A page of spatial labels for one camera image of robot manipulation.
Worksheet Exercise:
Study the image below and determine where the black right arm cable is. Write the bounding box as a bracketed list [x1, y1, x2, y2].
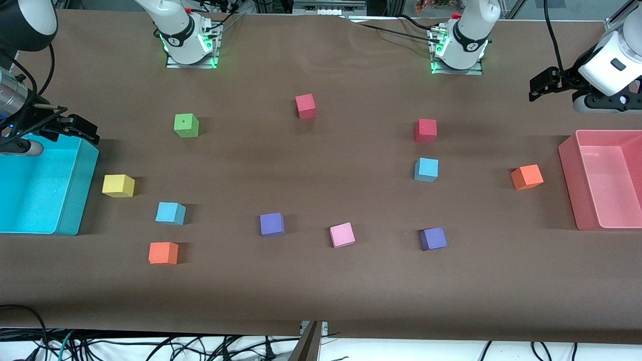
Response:
[0, 44, 57, 146]

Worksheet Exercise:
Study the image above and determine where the pink plastic bin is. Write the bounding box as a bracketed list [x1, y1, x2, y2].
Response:
[558, 129, 642, 231]

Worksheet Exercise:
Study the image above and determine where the dark slanted post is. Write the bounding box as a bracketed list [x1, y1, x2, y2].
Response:
[287, 321, 323, 361]

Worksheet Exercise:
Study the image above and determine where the yellow foam block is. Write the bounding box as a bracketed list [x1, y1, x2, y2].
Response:
[102, 174, 135, 198]

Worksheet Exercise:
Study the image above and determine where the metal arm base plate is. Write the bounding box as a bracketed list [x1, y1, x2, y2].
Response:
[430, 28, 485, 76]
[166, 23, 222, 69]

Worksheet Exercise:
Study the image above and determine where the purple foam block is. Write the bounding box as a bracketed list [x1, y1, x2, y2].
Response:
[420, 227, 448, 251]
[260, 213, 285, 237]

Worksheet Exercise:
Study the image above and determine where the black cable on table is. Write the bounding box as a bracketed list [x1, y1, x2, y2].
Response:
[346, 15, 442, 41]

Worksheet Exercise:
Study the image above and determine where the red foam block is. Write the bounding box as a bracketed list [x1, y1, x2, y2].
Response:
[415, 119, 437, 143]
[295, 94, 317, 120]

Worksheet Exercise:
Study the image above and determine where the cyan plastic bin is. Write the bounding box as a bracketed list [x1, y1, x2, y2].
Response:
[0, 133, 99, 236]

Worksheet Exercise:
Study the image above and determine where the grey power strip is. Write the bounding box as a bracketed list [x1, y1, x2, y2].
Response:
[293, 0, 367, 16]

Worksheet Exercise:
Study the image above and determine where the pink foam block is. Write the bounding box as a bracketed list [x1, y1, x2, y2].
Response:
[330, 222, 356, 249]

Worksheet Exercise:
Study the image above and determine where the light blue foam block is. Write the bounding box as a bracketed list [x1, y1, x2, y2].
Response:
[155, 202, 187, 226]
[414, 157, 439, 183]

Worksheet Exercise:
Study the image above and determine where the green foam block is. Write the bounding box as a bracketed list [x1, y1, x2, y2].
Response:
[174, 113, 200, 138]

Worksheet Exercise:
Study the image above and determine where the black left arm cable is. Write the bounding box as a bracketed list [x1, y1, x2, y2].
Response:
[544, 0, 576, 76]

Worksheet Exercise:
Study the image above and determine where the aluminium frame profile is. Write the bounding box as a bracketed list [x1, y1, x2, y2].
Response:
[604, 0, 642, 32]

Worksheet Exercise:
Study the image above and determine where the orange foam block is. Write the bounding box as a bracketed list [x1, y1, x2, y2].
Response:
[511, 164, 544, 191]
[148, 242, 179, 265]

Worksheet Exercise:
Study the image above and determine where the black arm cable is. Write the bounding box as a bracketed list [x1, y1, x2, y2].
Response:
[544, 0, 576, 76]
[0, 44, 57, 146]

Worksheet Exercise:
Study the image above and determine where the brown table cover sheet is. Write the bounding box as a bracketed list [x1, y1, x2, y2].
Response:
[0, 9, 642, 344]

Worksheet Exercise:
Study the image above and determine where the black looped floor cable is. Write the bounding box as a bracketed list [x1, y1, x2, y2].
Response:
[0, 304, 49, 361]

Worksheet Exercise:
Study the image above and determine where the teal floor cable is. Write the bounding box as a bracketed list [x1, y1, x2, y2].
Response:
[58, 330, 77, 361]

